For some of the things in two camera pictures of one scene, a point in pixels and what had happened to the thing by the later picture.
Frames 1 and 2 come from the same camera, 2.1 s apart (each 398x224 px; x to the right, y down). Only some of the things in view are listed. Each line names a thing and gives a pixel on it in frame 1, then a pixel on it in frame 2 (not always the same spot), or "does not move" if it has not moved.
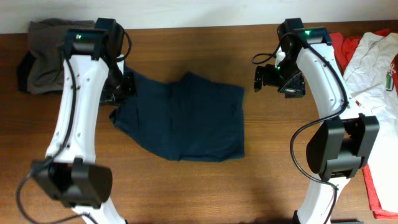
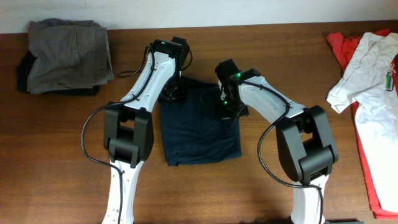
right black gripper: x=296 y=88 to x=222 y=112
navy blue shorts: x=188 y=118 does not move
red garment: x=342 y=45 does not move
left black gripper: x=130 y=92 to x=180 y=94
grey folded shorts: x=46 y=38 does not move
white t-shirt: x=365 y=81 does not move
